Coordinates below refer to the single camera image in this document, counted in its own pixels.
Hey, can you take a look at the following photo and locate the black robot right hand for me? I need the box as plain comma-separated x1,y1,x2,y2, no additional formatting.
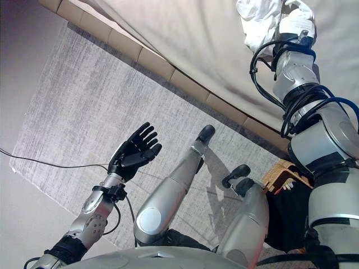
276,0,317,45

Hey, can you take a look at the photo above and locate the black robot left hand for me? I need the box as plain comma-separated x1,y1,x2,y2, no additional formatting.
108,122,163,183

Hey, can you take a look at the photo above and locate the white garment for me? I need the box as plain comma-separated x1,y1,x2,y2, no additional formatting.
235,0,287,54

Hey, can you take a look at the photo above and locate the black garment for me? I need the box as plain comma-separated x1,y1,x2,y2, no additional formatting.
263,179,314,252

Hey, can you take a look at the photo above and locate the beige upholstered bed base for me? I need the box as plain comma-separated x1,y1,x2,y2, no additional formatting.
38,0,292,160

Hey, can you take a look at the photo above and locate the grey bed with duvet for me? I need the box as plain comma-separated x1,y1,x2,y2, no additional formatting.
96,0,359,132

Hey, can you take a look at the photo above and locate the brown wicker basket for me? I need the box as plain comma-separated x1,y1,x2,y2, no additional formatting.
262,160,315,194

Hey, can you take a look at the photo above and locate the silver robot left leg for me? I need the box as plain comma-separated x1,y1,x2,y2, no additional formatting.
133,124,217,249

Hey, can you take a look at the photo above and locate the silver robot leg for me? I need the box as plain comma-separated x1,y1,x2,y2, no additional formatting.
218,164,270,266
133,124,217,249

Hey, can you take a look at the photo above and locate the grey streaked rug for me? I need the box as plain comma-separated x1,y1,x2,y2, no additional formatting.
8,24,309,269

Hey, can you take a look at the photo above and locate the silver robot torso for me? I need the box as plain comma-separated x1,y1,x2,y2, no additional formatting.
60,243,264,269

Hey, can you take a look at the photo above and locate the silver robot right leg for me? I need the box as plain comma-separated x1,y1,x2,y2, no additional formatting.
218,164,270,266

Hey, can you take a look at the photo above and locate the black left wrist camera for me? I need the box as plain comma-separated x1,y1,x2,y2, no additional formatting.
111,183,127,201

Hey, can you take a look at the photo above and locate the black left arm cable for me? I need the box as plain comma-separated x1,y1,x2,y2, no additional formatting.
102,193,135,236

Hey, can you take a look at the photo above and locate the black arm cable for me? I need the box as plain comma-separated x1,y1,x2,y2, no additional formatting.
248,40,359,138
102,193,135,236

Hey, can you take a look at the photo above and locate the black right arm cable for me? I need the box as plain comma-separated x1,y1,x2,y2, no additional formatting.
248,40,359,138

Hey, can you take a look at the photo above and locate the thin black floor cable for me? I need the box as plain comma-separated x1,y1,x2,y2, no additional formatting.
0,148,113,169

